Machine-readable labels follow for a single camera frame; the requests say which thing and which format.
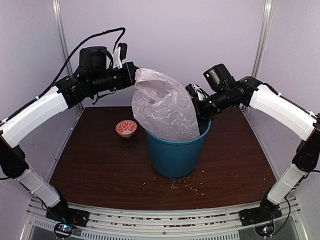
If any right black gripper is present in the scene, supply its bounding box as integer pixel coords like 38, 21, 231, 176
180, 87, 234, 123

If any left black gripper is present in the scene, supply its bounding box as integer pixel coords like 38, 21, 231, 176
88, 60, 147, 93

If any pink plastic trash bag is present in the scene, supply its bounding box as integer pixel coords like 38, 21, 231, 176
131, 68, 200, 142

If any blue plastic trash bin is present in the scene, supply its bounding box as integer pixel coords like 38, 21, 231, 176
146, 119, 212, 181

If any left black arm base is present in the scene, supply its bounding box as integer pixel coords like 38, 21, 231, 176
41, 200, 90, 240

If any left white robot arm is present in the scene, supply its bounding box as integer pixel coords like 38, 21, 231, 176
0, 43, 137, 222

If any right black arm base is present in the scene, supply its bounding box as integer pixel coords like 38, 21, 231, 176
239, 199, 283, 238

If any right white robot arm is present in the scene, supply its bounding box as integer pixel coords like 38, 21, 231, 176
186, 63, 320, 221

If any red patterned white bowl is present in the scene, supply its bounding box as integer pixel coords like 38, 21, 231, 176
115, 120, 138, 139

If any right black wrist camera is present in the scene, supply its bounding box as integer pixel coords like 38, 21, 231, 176
185, 83, 209, 101

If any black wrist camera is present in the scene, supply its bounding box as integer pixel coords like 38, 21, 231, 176
185, 83, 209, 101
112, 43, 128, 69

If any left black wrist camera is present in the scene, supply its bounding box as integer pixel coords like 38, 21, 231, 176
112, 43, 128, 69

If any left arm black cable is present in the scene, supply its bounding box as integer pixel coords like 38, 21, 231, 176
37, 26, 126, 98

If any left aluminium frame post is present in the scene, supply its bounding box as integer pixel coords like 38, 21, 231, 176
52, 0, 84, 112

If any aluminium frame post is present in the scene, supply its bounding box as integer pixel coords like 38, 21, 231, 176
52, 0, 84, 112
251, 0, 274, 79

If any right aluminium frame post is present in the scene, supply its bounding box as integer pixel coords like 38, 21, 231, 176
251, 0, 274, 79

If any aluminium front rail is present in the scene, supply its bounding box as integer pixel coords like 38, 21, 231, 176
18, 197, 310, 240

